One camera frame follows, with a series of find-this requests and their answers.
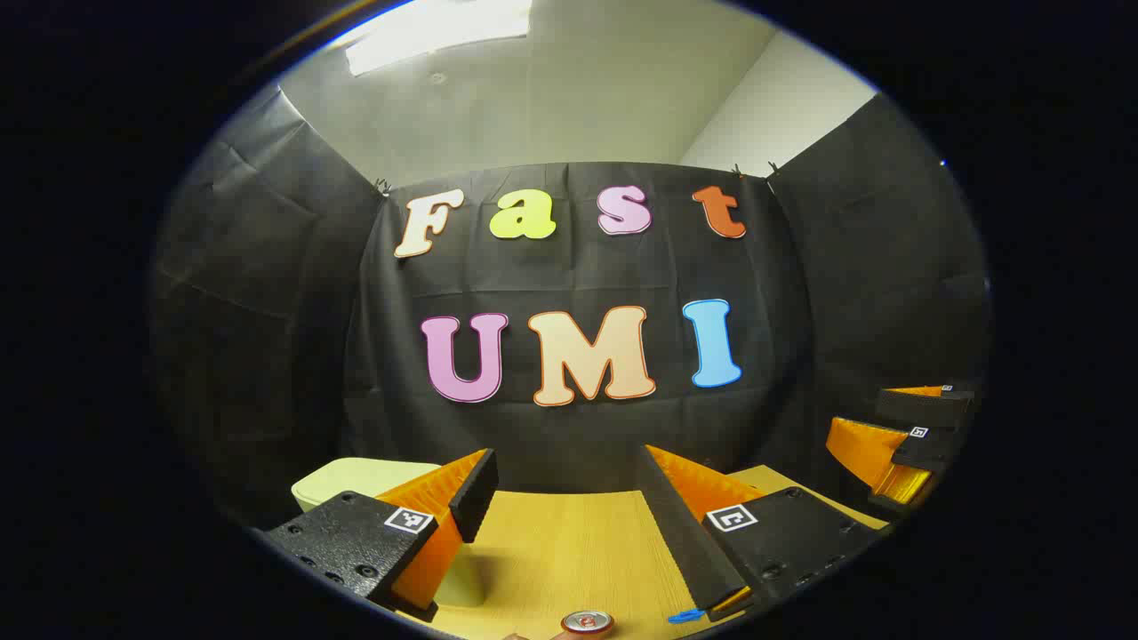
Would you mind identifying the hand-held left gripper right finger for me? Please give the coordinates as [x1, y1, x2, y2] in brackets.
[636, 444, 890, 623]

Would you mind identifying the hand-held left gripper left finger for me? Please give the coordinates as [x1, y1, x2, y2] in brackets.
[265, 449, 499, 623]

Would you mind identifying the pale green desktop garbage bin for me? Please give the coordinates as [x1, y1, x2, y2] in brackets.
[292, 458, 443, 514]

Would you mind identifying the red pop can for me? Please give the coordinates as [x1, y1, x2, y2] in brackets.
[560, 610, 616, 637]

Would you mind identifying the wooden desktop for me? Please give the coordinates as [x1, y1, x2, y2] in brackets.
[391, 464, 890, 640]

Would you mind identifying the black backdrop cloth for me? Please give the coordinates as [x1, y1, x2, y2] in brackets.
[151, 84, 992, 525]

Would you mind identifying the ceiling light panel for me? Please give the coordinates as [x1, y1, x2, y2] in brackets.
[345, 0, 533, 76]

